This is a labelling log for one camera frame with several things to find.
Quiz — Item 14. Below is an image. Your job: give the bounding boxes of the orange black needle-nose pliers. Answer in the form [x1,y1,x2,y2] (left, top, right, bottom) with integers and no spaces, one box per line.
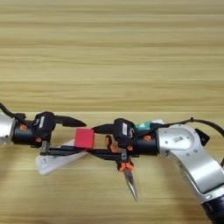
[104,135,139,203]

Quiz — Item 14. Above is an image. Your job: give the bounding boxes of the red cube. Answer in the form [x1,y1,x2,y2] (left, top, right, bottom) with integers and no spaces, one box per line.
[73,128,95,151]

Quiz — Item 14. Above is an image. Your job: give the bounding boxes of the white green glue stick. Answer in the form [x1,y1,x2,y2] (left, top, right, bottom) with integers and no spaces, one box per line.
[134,118,165,131]

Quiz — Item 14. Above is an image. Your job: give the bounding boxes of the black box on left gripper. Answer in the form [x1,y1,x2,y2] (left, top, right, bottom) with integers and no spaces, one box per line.
[31,111,56,140]

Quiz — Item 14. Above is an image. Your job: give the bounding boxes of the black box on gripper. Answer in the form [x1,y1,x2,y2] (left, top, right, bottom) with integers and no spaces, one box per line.
[113,117,137,148]
[31,111,56,140]

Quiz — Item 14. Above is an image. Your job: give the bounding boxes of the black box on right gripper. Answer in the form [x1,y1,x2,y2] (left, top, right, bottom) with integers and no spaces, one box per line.
[113,117,137,148]

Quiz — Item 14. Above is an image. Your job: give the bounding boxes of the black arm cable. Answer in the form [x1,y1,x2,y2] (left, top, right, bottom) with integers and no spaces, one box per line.
[161,116,224,138]
[0,101,29,125]

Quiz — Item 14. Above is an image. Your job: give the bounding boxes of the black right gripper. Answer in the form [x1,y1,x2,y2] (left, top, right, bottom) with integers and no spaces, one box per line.
[87,123,160,162]

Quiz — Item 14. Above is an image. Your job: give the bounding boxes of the white rectangular plastic device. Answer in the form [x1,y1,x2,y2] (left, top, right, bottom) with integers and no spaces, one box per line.
[35,139,88,177]

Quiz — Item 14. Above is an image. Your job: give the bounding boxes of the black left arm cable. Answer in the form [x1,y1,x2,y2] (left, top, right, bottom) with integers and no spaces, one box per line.
[0,101,29,125]

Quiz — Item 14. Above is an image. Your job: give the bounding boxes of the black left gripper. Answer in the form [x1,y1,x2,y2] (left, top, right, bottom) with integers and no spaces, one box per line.
[11,115,88,157]

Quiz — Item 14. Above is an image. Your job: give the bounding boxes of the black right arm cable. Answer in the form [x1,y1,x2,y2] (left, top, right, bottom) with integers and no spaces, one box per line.
[161,116,224,138]

